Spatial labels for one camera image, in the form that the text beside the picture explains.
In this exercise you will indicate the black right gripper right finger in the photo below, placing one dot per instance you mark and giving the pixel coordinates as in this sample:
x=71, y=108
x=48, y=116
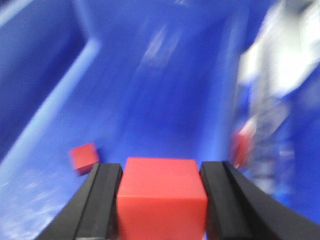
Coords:
x=239, y=210

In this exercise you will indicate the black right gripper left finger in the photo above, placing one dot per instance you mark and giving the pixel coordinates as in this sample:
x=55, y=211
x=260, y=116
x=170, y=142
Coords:
x=91, y=212

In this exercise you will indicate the red cube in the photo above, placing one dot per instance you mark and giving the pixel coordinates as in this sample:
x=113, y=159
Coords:
x=83, y=158
x=242, y=143
x=161, y=199

